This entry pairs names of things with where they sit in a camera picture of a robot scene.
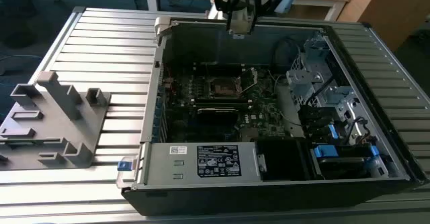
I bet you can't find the black drive cable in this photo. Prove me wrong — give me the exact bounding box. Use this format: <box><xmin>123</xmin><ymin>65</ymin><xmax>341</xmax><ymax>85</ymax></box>
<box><xmin>306</xmin><ymin>77</ymin><xmax>336</xmax><ymax>108</ymax></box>

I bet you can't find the black looped cable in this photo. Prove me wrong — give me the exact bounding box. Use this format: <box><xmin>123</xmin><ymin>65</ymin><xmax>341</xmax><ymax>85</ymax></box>
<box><xmin>272</xmin><ymin>36</ymin><xmax>304</xmax><ymax>71</ymax></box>

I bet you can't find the grey power supply unit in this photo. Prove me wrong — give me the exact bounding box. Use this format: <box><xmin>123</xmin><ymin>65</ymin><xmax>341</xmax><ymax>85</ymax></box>
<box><xmin>141</xmin><ymin>142</ymin><xmax>262</xmax><ymax>185</ymax></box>

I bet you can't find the black PC case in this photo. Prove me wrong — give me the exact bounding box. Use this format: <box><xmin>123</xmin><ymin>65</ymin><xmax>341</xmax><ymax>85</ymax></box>
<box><xmin>115</xmin><ymin>16</ymin><xmax>430</xmax><ymax>216</ymax></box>

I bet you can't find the grey parts rack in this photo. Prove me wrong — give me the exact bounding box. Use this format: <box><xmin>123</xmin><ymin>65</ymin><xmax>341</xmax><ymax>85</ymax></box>
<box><xmin>0</xmin><ymin>70</ymin><xmax>113</xmax><ymax>171</ymax></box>

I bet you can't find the metal socket cover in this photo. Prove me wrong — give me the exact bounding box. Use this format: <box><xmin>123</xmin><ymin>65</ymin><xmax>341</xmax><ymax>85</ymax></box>
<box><xmin>237</xmin><ymin>66</ymin><xmax>261</xmax><ymax>93</ymax></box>

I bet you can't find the blue case latch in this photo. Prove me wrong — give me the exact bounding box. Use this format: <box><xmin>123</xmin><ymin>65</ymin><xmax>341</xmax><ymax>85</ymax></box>
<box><xmin>118</xmin><ymin>160</ymin><xmax>135</xmax><ymax>172</ymax></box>

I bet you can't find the metal drive cage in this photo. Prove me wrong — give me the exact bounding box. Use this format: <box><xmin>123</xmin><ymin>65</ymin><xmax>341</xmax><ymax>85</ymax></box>
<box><xmin>285</xmin><ymin>39</ymin><xmax>358</xmax><ymax>109</ymax></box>

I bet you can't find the CPU socket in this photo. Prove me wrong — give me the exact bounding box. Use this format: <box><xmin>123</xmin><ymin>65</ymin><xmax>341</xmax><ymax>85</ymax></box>
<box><xmin>209</xmin><ymin>76</ymin><xmax>249</xmax><ymax>100</ymax></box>

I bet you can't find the wooden cabinet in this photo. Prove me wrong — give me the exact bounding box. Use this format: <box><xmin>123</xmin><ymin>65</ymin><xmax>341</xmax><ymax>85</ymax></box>
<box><xmin>338</xmin><ymin>0</ymin><xmax>430</xmax><ymax>52</ymax></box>

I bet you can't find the silver CPU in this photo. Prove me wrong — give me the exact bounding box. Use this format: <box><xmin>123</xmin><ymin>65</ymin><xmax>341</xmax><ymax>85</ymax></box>
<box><xmin>230</xmin><ymin>9</ymin><xmax>256</xmax><ymax>39</ymax></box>

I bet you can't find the green motherboard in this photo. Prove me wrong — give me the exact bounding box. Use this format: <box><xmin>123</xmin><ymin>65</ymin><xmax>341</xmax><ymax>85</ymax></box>
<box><xmin>161</xmin><ymin>62</ymin><xmax>297</xmax><ymax>144</ymax></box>

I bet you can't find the black graphics card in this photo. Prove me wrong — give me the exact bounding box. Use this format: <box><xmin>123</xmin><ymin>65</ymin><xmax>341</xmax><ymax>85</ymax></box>
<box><xmin>197</xmin><ymin>107</ymin><xmax>241</xmax><ymax>124</ymax></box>

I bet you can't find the black hard disk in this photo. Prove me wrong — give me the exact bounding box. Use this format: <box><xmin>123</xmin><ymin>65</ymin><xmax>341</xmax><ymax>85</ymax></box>
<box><xmin>317</xmin><ymin>157</ymin><xmax>368</xmax><ymax>180</ymax></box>

